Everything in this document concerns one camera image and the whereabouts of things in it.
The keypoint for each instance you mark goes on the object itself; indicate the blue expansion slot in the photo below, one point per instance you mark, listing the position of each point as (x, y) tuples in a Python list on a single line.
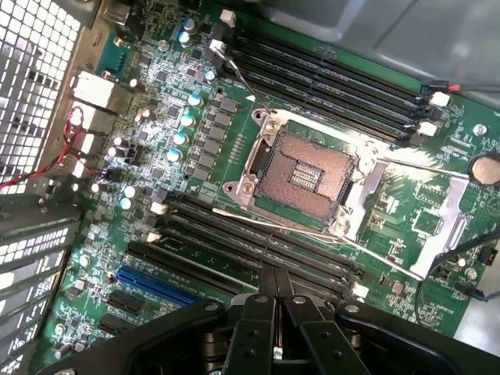
[(156, 285)]

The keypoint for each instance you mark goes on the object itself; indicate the grey metal drive cage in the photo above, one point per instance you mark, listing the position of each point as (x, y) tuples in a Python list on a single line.
[(390, 35)]

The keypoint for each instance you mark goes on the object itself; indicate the silver rear port block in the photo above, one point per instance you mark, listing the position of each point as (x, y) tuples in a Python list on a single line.
[(91, 90)]

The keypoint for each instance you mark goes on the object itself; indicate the black RAM slot white latches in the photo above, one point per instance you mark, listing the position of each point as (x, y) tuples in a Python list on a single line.
[(203, 256), (316, 84), (242, 239), (332, 58)]

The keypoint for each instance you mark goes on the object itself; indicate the CPU socket with gold pins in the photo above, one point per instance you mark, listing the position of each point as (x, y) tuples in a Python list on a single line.
[(308, 168)]

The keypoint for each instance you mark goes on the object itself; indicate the short black expansion slot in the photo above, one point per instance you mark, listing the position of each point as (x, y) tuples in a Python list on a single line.
[(125, 304), (115, 325)]

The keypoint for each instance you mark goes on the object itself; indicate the thin metal locking lever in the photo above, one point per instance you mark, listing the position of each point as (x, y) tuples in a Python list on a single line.
[(273, 225)]

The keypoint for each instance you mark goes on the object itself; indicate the grey metal PC case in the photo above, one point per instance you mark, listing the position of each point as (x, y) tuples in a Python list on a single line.
[(31, 58)]

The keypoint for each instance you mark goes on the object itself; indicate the silver socket cover frame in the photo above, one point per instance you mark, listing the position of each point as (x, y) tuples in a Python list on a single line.
[(371, 183)]

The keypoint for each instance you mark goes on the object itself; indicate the green motherboard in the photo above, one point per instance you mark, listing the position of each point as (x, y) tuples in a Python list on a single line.
[(234, 125)]

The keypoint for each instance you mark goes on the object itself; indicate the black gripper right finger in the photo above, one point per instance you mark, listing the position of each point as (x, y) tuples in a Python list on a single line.
[(312, 340)]

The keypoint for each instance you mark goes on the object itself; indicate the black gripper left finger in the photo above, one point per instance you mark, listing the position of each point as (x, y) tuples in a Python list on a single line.
[(250, 336)]

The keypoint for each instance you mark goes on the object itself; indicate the silver coin cell battery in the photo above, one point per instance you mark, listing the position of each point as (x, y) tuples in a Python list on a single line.
[(486, 168)]

